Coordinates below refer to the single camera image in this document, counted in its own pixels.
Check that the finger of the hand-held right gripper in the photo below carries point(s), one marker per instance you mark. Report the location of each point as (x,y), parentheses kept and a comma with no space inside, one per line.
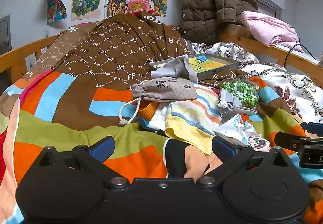
(290,141)
(315,128)

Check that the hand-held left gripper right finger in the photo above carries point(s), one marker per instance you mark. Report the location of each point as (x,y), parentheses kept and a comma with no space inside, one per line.
(223,147)

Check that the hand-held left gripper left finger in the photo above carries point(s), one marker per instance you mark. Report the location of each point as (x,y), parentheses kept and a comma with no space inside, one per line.
(102,147)

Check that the white blue print cloth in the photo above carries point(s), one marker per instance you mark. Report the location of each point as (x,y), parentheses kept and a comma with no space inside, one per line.
(233,127)

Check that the white cartoon face cloth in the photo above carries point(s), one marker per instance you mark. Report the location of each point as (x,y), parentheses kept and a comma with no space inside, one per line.
(257,142)

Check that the grey tray box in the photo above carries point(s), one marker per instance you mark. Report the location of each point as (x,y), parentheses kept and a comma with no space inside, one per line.
(217,65)

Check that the pastel striped knit cloth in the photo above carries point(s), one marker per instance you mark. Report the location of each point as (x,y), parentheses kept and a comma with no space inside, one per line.
(191,115)

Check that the colourful striped blanket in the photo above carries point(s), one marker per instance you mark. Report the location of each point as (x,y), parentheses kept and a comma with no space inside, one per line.
(63,123)

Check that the black and peach sock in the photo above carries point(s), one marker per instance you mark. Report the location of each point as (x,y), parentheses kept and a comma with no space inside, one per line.
(174,156)

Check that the silver floral bedsheet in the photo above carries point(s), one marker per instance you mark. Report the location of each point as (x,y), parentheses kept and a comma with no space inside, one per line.
(290,80)

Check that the orange ribbed cloth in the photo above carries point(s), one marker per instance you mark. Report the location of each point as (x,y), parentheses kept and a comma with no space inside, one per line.
(147,110)

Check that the bag of green beads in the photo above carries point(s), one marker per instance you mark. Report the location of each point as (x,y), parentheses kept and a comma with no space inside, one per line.
(239,90)

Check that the white quilted cloth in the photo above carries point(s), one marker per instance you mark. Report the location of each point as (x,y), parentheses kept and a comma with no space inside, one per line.
(156,118)

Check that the grey cloth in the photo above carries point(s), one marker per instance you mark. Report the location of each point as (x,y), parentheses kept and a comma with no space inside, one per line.
(176,66)

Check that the brown patterned quilt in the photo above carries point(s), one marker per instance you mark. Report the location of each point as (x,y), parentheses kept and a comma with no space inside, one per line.
(113,47)

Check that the pink folded cloth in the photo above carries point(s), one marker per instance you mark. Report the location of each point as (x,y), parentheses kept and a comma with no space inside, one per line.
(270,27)

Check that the folded colourful paper poster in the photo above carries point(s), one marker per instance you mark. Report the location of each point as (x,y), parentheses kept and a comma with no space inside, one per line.
(54,8)

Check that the pink cartoon child poster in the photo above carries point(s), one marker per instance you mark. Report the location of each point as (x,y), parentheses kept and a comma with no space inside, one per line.
(138,3)

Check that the dark yellow figure poster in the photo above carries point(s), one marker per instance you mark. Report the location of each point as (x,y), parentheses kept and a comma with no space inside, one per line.
(160,3)

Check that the wooden bed frame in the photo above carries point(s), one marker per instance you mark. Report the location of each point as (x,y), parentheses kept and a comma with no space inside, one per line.
(15,57)

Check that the dark wall panel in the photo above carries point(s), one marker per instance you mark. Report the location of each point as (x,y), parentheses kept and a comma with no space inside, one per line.
(4,32)

